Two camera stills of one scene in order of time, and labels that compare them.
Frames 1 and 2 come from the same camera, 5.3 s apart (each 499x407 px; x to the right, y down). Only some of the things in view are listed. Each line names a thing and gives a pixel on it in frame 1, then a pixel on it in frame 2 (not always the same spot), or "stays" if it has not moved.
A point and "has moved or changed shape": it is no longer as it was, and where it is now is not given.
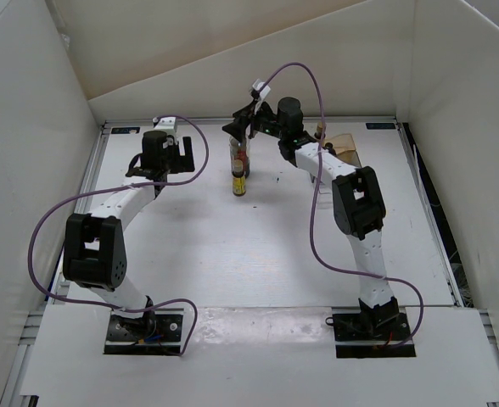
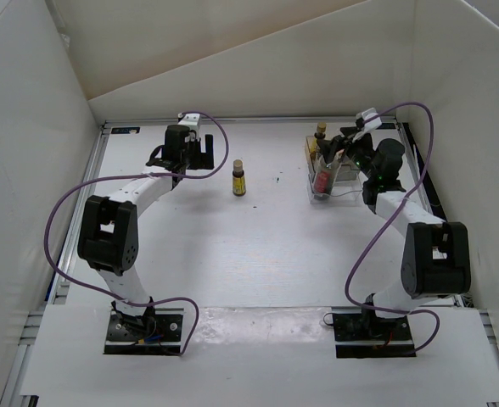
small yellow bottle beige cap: (319, 131) stays
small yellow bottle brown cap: (238, 183) stays
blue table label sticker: (124, 130) stays
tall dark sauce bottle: (240, 151) has moved or changed shape
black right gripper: (238, 129) to (329, 147)
